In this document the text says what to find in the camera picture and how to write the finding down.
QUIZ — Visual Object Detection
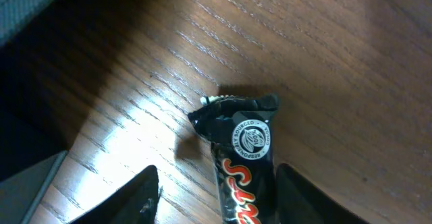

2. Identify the black gift box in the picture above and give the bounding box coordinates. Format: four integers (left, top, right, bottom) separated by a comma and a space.
1, 0, 68, 223

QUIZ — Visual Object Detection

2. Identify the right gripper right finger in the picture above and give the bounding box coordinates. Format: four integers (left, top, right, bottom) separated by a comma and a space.
276, 163, 367, 224

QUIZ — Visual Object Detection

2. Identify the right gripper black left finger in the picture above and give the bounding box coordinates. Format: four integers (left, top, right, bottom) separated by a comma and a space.
72, 165, 159, 224

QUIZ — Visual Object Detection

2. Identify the black chocolate bar wrapper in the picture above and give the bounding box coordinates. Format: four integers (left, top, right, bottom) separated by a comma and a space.
188, 94, 279, 224

